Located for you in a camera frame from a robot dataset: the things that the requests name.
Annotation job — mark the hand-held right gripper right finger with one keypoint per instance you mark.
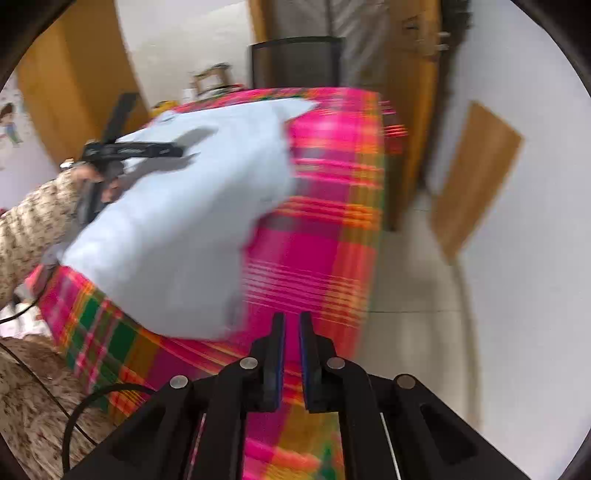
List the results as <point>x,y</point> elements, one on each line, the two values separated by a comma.
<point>305,360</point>

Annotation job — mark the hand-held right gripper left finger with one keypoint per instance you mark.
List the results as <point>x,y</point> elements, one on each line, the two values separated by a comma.
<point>278,350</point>

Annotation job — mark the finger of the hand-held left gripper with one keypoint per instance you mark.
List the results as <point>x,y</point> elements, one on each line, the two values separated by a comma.
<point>168,151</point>

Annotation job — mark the light blue t-shirt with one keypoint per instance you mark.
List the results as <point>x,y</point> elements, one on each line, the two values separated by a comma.
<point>184,221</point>

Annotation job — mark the person's left forearm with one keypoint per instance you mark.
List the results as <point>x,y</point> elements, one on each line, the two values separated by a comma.
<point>32,230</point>

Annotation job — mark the wooden wardrobe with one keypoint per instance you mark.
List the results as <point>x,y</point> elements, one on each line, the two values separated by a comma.
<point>78,74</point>

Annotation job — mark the pink green plaid blanket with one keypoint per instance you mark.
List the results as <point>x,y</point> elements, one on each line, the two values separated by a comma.
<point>314,240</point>

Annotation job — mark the black mesh chair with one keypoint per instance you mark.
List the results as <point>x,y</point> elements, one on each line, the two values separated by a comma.
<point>295,64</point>

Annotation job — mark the translucent plastic door curtain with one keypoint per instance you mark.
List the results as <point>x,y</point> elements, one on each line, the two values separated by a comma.
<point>360,27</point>

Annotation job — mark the wooden board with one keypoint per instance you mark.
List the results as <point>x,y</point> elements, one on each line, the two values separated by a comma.
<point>475,180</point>

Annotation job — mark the wooden door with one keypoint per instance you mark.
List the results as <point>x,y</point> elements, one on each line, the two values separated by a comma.
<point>411,92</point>

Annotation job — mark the person's patterned garment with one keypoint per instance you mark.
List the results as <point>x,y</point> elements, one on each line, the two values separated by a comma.
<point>32,415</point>

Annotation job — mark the dark hanging cloth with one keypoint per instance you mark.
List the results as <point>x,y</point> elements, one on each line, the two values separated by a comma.
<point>455,18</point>

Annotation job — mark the cartoon wall sticker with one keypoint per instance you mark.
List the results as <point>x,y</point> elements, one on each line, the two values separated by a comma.
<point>8,124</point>

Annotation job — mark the wooden door frame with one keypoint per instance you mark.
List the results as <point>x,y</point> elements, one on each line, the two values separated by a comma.
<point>257,18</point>

